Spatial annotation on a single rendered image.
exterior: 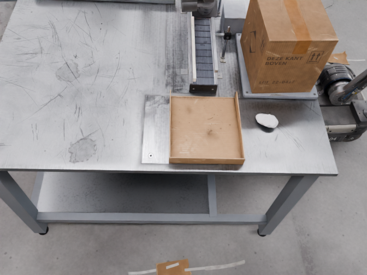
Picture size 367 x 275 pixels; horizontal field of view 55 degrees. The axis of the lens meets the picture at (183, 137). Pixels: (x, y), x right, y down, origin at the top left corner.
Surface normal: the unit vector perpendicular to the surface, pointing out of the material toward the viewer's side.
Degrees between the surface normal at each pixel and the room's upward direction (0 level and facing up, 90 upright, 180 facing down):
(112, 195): 0
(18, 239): 0
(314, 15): 0
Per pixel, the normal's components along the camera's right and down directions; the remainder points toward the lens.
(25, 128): 0.05, -0.55
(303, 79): 0.07, 0.84
